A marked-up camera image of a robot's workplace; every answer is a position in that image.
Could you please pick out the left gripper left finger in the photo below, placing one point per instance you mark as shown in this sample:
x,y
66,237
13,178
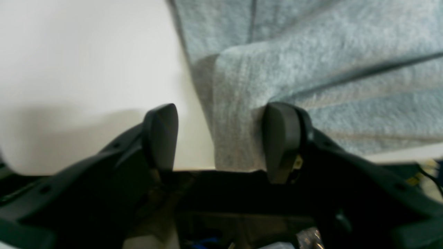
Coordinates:
x,y
90,204

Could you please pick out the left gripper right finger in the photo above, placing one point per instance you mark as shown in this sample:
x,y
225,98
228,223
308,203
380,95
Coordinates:
x,y
355,203

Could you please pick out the grey T-shirt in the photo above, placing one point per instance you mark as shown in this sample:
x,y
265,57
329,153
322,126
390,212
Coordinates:
x,y
368,72

